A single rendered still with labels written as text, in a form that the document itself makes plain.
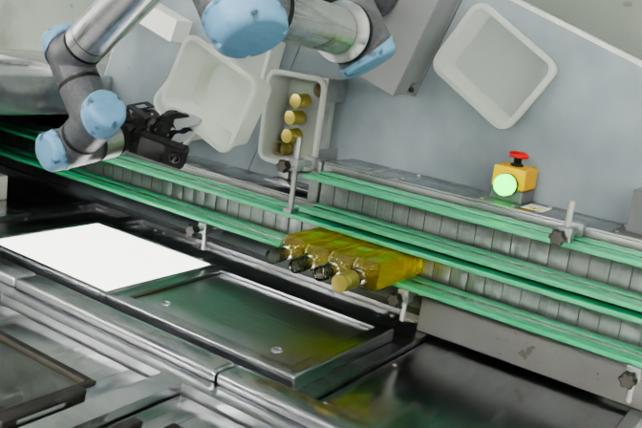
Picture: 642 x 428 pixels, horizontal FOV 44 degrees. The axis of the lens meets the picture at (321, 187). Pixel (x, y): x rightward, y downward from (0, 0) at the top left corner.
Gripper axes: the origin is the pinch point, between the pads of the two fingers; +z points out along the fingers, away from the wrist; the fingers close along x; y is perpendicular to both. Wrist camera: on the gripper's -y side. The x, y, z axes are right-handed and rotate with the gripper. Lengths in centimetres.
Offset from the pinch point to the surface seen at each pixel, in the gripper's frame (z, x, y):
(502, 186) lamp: 28, -11, -56
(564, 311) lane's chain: 24, 2, -79
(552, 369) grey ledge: 22, 13, -83
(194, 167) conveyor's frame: 19.3, 24.8, 15.9
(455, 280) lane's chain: 22, 9, -58
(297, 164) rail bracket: 14.0, 3.0, -17.6
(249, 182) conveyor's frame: 20.5, 19.2, -1.5
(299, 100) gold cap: 30.2, -1.8, -1.8
